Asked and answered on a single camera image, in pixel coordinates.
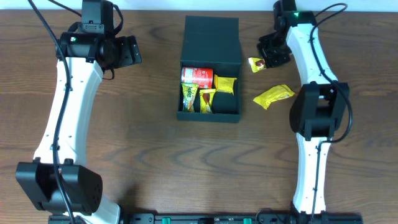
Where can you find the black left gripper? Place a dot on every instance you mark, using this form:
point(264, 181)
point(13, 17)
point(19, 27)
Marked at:
point(131, 50)

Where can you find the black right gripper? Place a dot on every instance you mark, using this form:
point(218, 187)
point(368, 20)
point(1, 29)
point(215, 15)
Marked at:
point(273, 50)

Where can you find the yellow chocolate cake packet top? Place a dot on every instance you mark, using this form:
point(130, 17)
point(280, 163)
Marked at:
point(256, 64)

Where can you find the yellow Julies snack packet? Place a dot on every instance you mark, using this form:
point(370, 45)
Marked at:
point(276, 93)

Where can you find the small yellow snack packet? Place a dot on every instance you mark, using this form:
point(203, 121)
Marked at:
point(224, 84)

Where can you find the black box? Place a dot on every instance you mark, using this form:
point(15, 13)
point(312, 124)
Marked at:
point(213, 42)

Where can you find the red snack can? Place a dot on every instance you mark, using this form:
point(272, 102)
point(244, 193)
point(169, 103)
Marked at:
point(203, 77)

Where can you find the green yellow snack bar wrapper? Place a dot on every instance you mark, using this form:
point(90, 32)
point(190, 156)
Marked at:
point(189, 94)

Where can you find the yellow Apollo cake packet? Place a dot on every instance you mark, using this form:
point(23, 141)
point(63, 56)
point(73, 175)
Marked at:
point(206, 99)

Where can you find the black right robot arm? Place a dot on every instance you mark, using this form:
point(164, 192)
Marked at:
point(318, 109)

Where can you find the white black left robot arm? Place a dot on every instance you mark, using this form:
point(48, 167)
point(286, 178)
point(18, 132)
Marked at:
point(57, 180)

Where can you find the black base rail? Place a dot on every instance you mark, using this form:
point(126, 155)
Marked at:
point(264, 218)

